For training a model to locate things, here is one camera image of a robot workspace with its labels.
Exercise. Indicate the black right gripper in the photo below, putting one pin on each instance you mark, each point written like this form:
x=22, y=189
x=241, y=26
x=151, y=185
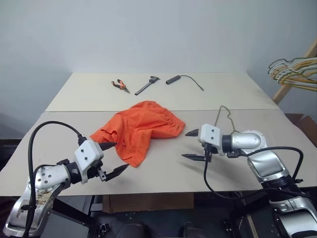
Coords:
x=207, y=152

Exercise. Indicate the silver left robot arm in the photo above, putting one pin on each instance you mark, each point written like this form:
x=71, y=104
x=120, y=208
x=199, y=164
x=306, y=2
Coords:
x=47, y=178

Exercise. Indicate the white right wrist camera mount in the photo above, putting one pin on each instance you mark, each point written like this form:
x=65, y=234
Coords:
x=210, y=135

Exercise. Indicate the black caliper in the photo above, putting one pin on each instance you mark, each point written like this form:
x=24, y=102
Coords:
x=146, y=86

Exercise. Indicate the orange black pliers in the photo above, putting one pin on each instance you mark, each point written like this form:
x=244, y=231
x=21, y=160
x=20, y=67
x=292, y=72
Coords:
x=121, y=86

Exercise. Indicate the black metal table frame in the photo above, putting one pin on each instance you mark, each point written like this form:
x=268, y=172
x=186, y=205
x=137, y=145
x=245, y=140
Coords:
x=74, y=213

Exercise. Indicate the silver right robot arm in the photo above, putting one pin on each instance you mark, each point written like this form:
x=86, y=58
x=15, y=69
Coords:
x=247, y=141

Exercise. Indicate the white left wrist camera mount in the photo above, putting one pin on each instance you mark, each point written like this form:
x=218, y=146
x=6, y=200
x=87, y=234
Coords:
x=88, y=153

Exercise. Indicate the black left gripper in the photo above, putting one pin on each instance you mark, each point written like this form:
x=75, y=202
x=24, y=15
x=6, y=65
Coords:
x=99, y=171

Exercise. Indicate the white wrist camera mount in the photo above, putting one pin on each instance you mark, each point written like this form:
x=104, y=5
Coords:
x=210, y=135
x=88, y=153

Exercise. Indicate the dark rounded shape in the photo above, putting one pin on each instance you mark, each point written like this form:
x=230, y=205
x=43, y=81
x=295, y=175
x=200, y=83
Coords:
x=138, y=230

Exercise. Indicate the brown cardboard sheet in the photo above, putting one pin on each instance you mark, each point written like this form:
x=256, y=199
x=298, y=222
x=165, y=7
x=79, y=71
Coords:
x=148, y=202

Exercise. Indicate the orange cloth garment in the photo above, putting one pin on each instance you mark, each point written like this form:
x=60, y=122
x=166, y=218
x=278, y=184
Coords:
x=138, y=129

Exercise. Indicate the wooden rack post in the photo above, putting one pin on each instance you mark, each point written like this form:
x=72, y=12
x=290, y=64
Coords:
x=281, y=93

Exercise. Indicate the brown cardboard box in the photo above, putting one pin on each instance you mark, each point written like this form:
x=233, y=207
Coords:
x=305, y=124

